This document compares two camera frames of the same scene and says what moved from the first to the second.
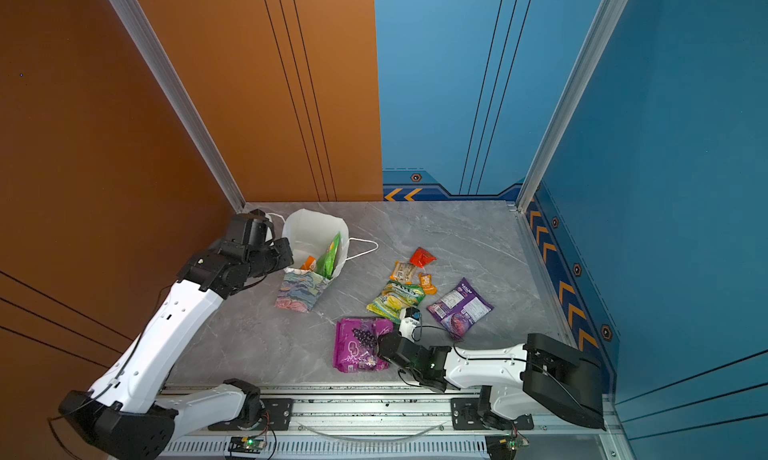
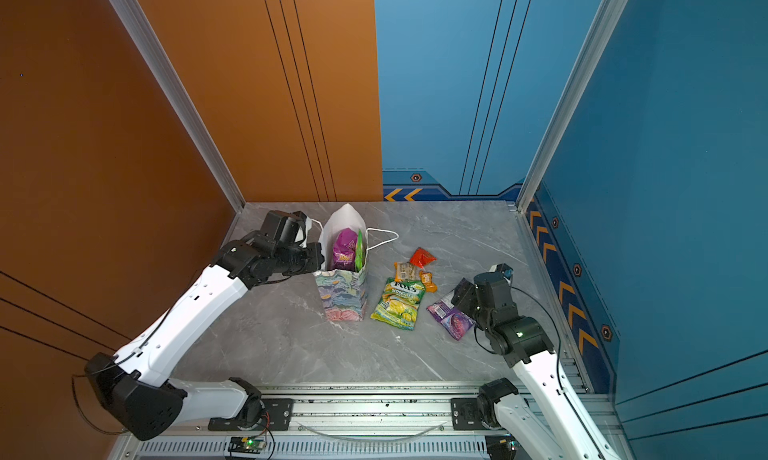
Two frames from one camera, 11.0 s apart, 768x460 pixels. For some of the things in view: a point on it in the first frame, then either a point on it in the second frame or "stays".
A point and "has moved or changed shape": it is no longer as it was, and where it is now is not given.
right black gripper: [382, 341] → [464, 295]
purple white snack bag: [460, 309] stays
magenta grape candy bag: [355, 344] → [344, 247]
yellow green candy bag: [394, 298] stays
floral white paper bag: [310, 233] has moved or changed shape
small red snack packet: [422, 257] stays
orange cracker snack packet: [408, 273] stays
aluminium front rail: [386, 424] stays
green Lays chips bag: [327, 261] → [359, 251]
